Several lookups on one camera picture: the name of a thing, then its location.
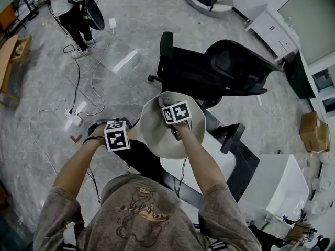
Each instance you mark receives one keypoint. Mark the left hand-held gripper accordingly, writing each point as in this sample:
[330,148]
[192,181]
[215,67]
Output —
[117,137]

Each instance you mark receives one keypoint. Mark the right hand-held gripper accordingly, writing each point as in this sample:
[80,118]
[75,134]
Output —
[178,112]

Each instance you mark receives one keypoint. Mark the large white bowl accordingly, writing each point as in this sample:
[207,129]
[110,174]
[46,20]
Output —
[157,137]

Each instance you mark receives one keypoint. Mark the person's right forearm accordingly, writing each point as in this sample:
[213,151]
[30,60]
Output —
[199,161]

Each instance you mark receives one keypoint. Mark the person's left forearm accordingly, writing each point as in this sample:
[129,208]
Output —
[76,163]

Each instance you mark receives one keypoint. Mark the person's left hand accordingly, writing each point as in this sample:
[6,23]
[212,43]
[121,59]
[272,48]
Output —
[99,132]

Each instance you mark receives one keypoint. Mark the black office chair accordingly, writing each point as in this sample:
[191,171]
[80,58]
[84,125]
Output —
[188,67]

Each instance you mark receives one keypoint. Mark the black faucet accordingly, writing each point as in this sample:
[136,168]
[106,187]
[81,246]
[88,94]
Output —
[233,137]

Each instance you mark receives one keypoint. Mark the slim white power strip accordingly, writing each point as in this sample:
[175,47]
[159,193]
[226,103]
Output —
[259,99]

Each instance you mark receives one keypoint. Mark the black sink cabinet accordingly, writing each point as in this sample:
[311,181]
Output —
[246,161]

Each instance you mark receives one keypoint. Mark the person's brown printed shirt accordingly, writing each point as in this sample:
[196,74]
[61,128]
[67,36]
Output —
[104,213]

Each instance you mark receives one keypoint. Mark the white power adapter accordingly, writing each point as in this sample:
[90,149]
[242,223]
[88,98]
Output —
[112,23]

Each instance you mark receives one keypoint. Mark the black round pan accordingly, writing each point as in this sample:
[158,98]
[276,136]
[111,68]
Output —
[95,17]

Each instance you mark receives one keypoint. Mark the white round cushion bed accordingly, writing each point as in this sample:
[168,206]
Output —
[225,8]

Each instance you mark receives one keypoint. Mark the white cabinet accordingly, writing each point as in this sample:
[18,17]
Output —
[267,30]

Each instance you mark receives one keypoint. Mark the white rectangular tub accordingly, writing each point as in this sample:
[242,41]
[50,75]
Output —
[277,182]

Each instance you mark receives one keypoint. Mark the open cardboard box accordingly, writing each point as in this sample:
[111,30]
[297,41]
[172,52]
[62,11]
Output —
[24,46]

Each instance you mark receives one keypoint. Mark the wooden coffee table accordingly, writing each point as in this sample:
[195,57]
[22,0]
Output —
[6,61]

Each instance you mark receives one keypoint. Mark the large closed cardboard box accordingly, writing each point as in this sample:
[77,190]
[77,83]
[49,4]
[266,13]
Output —
[312,132]

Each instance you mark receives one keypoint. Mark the black coat stand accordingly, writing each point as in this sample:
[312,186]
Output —
[32,16]

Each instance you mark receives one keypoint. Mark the flat black bag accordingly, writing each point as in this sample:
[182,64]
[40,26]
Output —
[264,239]

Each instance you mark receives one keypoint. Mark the orange chair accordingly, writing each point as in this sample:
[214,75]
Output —
[6,17]

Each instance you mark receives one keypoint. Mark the small cardboard box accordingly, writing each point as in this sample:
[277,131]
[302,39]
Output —
[297,231]

